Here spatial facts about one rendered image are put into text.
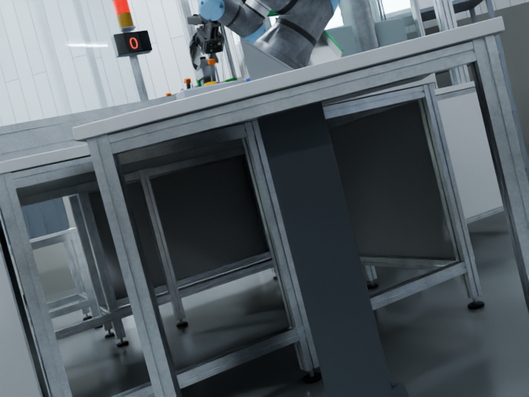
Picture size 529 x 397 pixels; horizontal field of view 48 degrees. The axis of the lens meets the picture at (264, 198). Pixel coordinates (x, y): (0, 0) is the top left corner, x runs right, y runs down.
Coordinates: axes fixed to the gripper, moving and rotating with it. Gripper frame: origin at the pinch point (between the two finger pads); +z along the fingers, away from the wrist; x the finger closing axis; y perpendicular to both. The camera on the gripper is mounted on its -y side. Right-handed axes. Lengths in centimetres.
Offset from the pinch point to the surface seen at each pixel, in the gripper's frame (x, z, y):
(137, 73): -18.9, 7.8, -11.1
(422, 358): 28, 40, 109
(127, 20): -18.8, -7.0, -20.7
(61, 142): -54, -1, 26
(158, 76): 108, 228, -301
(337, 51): 47.7, -4.3, 11.4
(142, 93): -18.8, 12.5, -5.8
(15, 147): -66, -2, 26
